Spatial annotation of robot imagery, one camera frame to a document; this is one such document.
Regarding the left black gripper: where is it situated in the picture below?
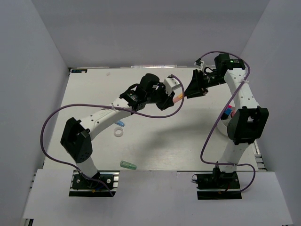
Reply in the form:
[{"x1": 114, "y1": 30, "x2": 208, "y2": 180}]
[{"x1": 145, "y1": 82, "x2": 175, "y2": 111}]

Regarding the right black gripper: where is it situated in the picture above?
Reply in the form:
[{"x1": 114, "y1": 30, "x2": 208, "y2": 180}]
[{"x1": 183, "y1": 69, "x2": 226, "y2": 99}]

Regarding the orange clear marker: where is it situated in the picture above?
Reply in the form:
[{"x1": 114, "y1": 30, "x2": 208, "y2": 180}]
[{"x1": 173, "y1": 94, "x2": 183, "y2": 103}]

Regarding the blue black highlighter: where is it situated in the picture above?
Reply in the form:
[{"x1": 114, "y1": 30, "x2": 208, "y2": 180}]
[{"x1": 221, "y1": 111, "x2": 230, "y2": 120}]

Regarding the pink capped clear tube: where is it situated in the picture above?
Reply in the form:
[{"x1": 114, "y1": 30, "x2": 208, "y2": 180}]
[{"x1": 230, "y1": 110, "x2": 236, "y2": 118}]

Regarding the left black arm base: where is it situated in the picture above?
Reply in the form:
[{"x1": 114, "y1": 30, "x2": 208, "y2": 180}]
[{"x1": 69, "y1": 171, "x2": 119, "y2": 197}]

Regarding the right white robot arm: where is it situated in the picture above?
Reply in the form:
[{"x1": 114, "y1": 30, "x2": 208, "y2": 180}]
[{"x1": 184, "y1": 51, "x2": 269, "y2": 188}]

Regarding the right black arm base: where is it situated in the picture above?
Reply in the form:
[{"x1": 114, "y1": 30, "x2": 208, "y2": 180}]
[{"x1": 191, "y1": 166, "x2": 242, "y2": 200}]

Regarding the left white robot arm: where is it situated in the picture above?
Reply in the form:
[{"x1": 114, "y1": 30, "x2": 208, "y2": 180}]
[{"x1": 60, "y1": 73, "x2": 181, "y2": 188}]

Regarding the white round divided container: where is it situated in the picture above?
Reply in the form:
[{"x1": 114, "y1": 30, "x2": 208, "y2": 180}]
[{"x1": 217, "y1": 118, "x2": 230, "y2": 137}]

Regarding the blue translucent cap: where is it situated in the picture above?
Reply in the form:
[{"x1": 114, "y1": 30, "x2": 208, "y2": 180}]
[{"x1": 115, "y1": 121, "x2": 125, "y2": 127}]

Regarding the green translucent cap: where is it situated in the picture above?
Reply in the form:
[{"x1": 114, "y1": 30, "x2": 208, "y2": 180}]
[{"x1": 120, "y1": 161, "x2": 137, "y2": 170}]

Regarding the left corner label sticker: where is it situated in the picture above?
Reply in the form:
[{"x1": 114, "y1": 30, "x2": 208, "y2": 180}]
[{"x1": 71, "y1": 69, "x2": 87, "y2": 73}]

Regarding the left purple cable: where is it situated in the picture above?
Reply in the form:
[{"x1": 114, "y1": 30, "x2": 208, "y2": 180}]
[{"x1": 40, "y1": 74, "x2": 184, "y2": 197}]

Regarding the purple cable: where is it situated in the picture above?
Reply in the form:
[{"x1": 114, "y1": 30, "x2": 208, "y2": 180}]
[
  {"x1": 40, "y1": 74, "x2": 184, "y2": 197},
  {"x1": 199, "y1": 50, "x2": 256, "y2": 193}
]

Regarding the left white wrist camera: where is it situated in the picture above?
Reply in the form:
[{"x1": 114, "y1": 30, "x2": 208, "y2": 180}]
[{"x1": 163, "y1": 75, "x2": 181, "y2": 94}]

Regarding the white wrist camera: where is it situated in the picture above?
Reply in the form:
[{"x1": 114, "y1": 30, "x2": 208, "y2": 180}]
[
  {"x1": 163, "y1": 75, "x2": 181, "y2": 94},
  {"x1": 194, "y1": 58, "x2": 206, "y2": 71}
]

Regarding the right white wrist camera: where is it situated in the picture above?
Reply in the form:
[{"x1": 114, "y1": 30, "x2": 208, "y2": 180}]
[{"x1": 194, "y1": 58, "x2": 206, "y2": 71}]

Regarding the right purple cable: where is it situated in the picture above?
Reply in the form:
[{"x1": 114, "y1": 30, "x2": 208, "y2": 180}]
[{"x1": 199, "y1": 50, "x2": 256, "y2": 193}]

